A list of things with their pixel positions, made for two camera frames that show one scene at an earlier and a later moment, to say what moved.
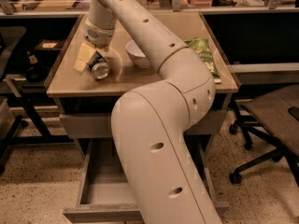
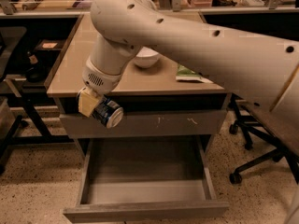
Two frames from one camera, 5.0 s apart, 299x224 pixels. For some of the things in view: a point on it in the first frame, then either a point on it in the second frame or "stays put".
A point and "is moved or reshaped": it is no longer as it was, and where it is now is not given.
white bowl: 135,53 stays put
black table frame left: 11,141 stays put
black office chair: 272,115 stays put
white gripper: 99,35 to 100,77
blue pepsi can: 99,67 is moved or reshaped
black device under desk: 35,72 stays put
